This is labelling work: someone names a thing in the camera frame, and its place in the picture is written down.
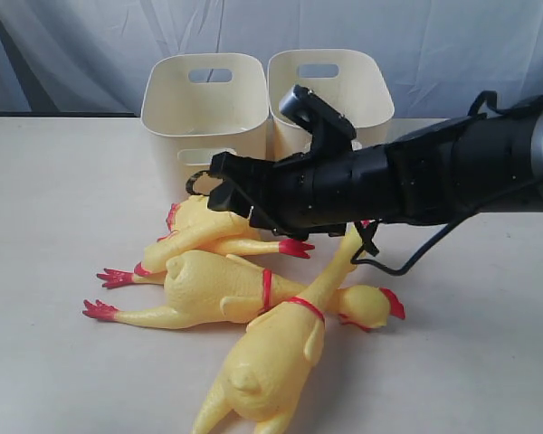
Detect yellow rubber chicken sideways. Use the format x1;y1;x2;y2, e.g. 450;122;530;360
83;250;405;330

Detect yellow rubber chicken with tube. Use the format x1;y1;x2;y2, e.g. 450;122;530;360
134;195;315;277

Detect cream bin marked X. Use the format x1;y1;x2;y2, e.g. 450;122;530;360
267;49;395;160

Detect pale blue backdrop curtain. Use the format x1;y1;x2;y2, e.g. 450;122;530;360
0;1;543;118

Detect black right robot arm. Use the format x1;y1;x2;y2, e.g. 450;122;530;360
207;110;543;240

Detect cream bin marked O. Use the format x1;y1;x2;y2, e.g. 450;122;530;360
140;53;269;203

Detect yellow rubber chicken front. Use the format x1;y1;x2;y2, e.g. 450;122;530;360
192;222;368;433

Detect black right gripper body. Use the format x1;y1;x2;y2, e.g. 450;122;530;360
250;146;401;235

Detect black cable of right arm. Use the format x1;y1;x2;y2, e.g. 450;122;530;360
351;90;543;277

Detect black wrist camera on right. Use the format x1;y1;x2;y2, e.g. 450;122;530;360
279;84;357;159

